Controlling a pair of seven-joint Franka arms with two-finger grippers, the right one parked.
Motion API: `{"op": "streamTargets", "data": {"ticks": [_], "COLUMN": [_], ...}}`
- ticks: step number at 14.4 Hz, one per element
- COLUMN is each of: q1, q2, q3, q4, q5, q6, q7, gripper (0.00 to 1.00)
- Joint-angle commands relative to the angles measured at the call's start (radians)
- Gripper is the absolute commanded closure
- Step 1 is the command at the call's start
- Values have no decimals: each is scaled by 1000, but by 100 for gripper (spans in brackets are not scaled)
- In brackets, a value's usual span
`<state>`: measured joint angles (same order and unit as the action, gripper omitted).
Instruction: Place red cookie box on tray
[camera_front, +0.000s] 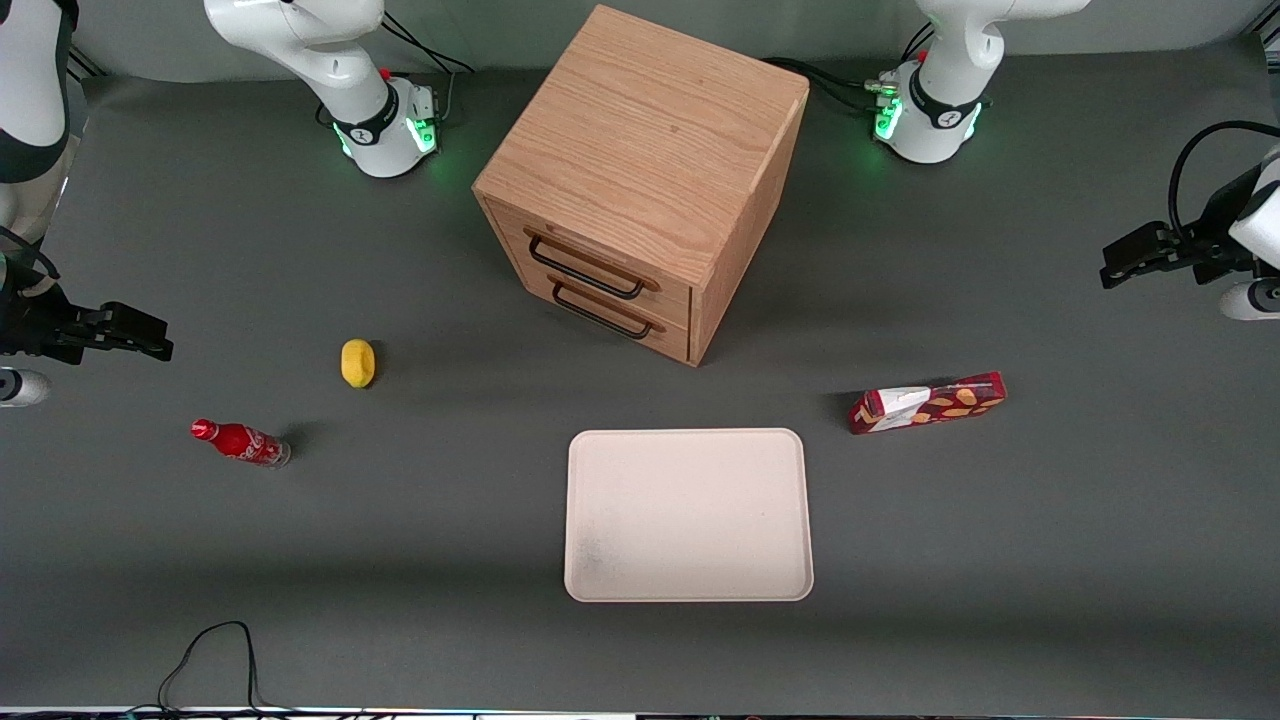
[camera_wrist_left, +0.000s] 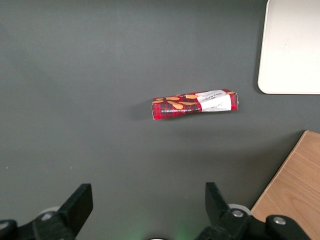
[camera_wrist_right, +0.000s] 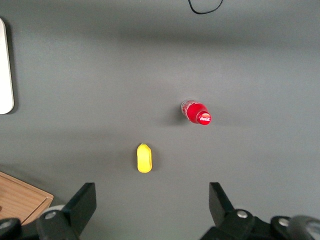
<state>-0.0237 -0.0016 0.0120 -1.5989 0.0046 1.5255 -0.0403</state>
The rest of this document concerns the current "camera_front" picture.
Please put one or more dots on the cream plastic tray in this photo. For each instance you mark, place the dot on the cream plastic tray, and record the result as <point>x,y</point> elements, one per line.
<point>690,515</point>

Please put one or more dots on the red cookie box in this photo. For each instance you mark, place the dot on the red cookie box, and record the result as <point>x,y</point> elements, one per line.
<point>930,405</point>

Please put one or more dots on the yellow lemon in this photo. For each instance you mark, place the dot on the yellow lemon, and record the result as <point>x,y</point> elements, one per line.
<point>357,363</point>

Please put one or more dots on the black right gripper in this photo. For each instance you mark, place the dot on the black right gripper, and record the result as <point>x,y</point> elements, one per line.
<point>30,322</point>

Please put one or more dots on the oak wooden drawer cabinet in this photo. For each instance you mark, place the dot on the oak wooden drawer cabinet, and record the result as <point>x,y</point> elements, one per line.
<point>650,120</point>

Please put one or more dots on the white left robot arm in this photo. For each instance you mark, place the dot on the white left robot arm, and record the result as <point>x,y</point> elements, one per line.
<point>940,120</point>

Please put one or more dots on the deep wooden drawer front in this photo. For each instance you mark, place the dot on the deep wooden drawer front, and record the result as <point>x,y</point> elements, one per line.
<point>675,345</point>

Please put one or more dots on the red cola bottle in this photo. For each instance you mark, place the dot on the red cola bottle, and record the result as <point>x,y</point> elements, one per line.
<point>240,441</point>

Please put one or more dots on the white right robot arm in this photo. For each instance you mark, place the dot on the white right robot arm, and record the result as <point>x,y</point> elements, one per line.
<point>300,40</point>

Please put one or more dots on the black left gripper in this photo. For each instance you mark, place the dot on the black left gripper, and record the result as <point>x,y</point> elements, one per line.
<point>1208,243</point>

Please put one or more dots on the black frame rail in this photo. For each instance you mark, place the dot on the black frame rail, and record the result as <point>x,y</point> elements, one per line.
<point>85,65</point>
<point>1270,38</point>

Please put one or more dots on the shallow wooden drawer front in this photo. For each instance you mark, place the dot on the shallow wooden drawer front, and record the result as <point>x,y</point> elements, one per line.
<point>675,303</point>

